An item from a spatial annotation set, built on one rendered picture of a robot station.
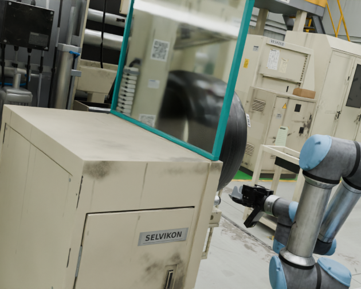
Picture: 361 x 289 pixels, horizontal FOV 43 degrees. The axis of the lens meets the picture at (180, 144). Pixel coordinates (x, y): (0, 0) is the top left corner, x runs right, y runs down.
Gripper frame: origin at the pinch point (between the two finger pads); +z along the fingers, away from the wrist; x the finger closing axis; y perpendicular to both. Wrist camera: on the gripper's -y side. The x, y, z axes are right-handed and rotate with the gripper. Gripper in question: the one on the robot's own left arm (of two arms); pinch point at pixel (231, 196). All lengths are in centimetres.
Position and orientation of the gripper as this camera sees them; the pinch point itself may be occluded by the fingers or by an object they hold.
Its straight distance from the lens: 189.1
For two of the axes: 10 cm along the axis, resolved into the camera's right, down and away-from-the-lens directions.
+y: 1.3, -9.9, -1.0
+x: -7.8, -0.4, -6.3
